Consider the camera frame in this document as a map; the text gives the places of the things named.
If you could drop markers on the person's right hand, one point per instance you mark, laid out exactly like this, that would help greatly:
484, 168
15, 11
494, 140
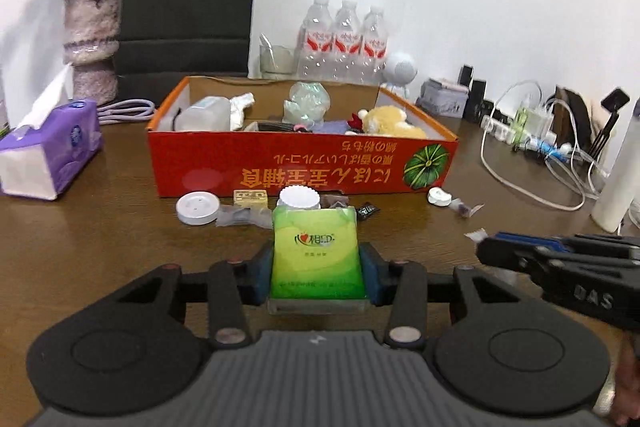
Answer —
629, 367

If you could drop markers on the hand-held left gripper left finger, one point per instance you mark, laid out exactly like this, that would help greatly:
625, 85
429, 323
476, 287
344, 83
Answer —
261, 277

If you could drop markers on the clear glass cup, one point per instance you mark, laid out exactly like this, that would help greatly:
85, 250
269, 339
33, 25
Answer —
280, 62

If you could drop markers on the iridescent plastic bag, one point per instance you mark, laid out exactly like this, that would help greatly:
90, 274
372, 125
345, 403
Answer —
307, 102

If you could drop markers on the white ridged cap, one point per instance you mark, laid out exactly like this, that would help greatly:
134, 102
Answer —
299, 198

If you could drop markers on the small yellow box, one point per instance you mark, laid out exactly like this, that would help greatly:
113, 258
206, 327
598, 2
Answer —
250, 198

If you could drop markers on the green tissue pack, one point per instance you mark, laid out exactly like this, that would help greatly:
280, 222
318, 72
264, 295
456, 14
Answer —
317, 257

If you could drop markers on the purple tissue pack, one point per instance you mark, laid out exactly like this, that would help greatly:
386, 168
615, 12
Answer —
70, 142

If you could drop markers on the white round disc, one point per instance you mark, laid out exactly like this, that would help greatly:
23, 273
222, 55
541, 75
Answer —
198, 208

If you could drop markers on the clear candy wrapper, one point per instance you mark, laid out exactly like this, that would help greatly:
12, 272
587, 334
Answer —
466, 208
475, 235

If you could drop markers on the green spray bottle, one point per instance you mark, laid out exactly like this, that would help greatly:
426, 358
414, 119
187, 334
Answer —
522, 117

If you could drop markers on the yellow plush toy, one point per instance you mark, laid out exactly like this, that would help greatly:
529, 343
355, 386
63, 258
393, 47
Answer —
390, 122

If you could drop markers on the purple knit pouch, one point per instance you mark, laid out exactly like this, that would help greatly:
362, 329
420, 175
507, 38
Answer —
330, 127

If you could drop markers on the red fabric rose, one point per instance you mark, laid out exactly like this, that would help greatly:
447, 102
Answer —
357, 121

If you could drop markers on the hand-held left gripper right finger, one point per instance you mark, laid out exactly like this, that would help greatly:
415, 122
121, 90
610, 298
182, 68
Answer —
372, 274

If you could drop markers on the white spoon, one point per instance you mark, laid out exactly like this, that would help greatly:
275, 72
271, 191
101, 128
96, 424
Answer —
266, 44

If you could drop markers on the white charger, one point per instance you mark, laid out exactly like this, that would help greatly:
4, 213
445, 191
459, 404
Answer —
540, 119

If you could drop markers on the black candy wrapper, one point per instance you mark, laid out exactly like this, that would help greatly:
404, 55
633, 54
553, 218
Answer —
368, 211

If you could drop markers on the white robot speaker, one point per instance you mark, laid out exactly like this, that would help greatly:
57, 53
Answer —
400, 74

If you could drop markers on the black phone stand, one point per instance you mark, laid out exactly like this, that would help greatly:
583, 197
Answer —
612, 112

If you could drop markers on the small white round case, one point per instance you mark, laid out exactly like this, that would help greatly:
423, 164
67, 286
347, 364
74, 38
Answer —
439, 197

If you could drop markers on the translucent cotton swab container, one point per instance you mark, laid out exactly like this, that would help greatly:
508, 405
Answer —
205, 114

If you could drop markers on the clear water bottle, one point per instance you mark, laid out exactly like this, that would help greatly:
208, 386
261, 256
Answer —
375, 49
347, 44
316, 42

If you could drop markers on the brown leather holder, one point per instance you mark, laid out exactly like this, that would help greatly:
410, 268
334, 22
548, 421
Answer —
575, 112

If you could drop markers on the clear plastic wrapper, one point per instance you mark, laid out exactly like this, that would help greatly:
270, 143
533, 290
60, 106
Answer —
240, 217

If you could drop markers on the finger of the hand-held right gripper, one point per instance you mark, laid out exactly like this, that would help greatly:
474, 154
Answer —
505, 254
590, 247

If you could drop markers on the white tissue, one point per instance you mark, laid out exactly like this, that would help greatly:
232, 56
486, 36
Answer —
242, 107

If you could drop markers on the tall white bottle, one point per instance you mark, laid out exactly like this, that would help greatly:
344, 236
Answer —
617, 177

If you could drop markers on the printed tin box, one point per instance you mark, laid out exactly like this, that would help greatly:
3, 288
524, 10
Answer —
442, 99

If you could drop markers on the orange cardboard box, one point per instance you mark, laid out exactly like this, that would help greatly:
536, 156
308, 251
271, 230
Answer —
300, 172

